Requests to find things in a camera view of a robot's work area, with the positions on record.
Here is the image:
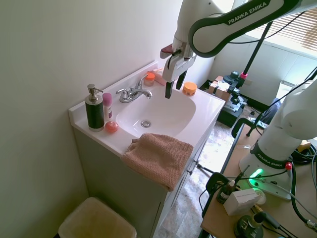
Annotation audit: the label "blue cloth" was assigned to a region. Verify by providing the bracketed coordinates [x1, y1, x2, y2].
[260, 98, 283, 124]

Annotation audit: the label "yellow object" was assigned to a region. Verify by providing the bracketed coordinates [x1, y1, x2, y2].
[298, 139, 310, 153]

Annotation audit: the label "cream trash bin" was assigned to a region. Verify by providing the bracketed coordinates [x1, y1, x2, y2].
[58, 197, 137, 238]

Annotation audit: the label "grey vanity cabinet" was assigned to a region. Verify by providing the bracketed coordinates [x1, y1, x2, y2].
[72, 123, 216, 238]

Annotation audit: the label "dark dropper bottle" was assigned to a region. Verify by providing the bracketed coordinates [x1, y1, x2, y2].
[217, 180, 237, 204]

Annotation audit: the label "white round container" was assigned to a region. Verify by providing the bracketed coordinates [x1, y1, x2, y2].
[255, 189, 267, 205]

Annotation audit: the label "window blinds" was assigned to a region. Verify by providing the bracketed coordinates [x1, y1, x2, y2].
[268, 9, 317, 54]

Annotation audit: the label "black round bottle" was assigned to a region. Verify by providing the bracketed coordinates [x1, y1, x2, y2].
[234, 214, 264, 238]

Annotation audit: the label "small jar with orange lid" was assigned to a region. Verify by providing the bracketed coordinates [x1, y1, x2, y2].
[144, 71, 156, 87]

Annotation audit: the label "white sink countertop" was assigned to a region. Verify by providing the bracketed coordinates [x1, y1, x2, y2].
[68, 60, 226, 188]

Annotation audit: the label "black cable bundle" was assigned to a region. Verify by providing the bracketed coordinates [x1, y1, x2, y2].
[289, 142, 317, 165]

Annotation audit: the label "black floor case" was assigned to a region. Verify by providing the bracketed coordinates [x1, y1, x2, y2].
[217, 96, 248, 128]

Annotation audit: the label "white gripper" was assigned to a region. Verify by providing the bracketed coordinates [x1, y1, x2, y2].
[162, 53, 197, 100]

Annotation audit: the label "grey hose cable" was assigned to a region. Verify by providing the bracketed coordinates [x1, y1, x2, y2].
[290, 161, 317, 229]

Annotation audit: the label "red black wrist camera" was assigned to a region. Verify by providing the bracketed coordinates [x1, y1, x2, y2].
[160, 44, 181, 60]

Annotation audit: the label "black chrome soap dispenser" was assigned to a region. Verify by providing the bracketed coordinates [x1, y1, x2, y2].
[85, 83, 105, 132]

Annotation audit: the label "pink-brown knitted towel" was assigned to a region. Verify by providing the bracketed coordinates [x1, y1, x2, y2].
[120, 133, 194, 191]

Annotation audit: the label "brown cardboard box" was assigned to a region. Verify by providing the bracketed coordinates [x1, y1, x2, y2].
[208, 75, 232, 101]

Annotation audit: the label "black C-clamp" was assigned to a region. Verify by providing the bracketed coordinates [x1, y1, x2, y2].
[231, 118, 257, 139]
[202, 172, 232, 216]

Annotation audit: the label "orange round tub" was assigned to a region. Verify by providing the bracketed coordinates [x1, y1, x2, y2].
[182, 82, 198, 96]

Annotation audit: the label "pink box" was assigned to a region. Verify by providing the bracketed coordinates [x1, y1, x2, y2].
[148, 68, 166, 86]

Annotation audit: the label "pink deodorant stick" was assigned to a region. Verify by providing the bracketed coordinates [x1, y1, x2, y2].
[102, 92, 113, 122]

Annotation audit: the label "chrome faucet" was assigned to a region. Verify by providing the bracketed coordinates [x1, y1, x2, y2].
[115, 74, 153, 104]

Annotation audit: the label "white cardboard box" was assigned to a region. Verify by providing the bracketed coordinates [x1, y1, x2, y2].
[223, 187, 261, 216]

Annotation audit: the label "black camera stand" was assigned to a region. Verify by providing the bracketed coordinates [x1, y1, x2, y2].
[230, 22, 273, 138]

